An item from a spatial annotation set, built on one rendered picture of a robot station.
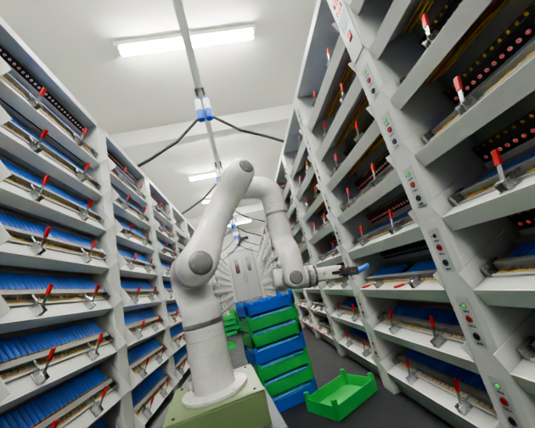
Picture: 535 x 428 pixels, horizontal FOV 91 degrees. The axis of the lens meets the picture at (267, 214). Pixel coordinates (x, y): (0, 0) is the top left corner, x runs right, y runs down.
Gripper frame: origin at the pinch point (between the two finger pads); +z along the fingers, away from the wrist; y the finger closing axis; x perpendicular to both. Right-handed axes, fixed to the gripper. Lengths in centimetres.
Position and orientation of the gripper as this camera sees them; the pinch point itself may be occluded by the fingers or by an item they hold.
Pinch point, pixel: (351, 271)
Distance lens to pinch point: 111.3
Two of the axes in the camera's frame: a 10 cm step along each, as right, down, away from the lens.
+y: -0.6, 2.7, 9.6
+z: 9.9, -1.0, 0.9
